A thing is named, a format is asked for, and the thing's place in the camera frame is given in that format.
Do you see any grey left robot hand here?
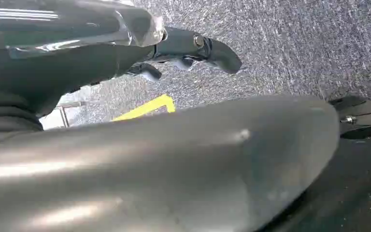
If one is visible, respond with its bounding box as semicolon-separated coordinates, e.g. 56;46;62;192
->
0;0;341;232

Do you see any yellow floor tape mark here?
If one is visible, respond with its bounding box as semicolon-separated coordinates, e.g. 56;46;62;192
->
111;93;177;123

